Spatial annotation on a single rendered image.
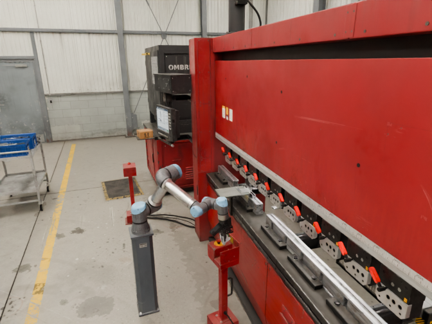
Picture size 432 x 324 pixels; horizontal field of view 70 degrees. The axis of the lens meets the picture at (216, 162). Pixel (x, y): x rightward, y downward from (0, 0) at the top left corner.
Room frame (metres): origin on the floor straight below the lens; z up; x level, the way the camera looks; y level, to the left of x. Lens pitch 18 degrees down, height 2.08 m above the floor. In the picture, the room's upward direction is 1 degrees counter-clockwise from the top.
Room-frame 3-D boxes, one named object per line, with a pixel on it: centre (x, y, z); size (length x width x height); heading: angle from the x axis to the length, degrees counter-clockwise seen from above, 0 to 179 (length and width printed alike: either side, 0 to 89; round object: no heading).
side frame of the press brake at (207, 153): (3.52, -0.17, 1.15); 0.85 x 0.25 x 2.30; 107
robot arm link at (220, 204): (1.93, -0.04, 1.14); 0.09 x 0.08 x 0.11; 54
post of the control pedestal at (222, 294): (1.99, -0.05, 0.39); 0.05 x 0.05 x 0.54; 28
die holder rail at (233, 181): (3.06, -0.12, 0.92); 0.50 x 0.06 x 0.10; 17
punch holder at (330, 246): (1.41, -0.62, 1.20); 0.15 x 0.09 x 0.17; 17
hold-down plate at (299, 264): (1.55, -0.52, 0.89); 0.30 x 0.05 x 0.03; 17
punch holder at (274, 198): (1.98, -0.44, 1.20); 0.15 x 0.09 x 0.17; 17
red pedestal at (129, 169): (3.83, 1.13, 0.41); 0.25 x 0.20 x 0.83; 107
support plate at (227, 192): (2.49, -0.14, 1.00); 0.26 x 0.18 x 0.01; 107
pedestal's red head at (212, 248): (1.99, -0.05, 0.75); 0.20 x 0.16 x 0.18; 28
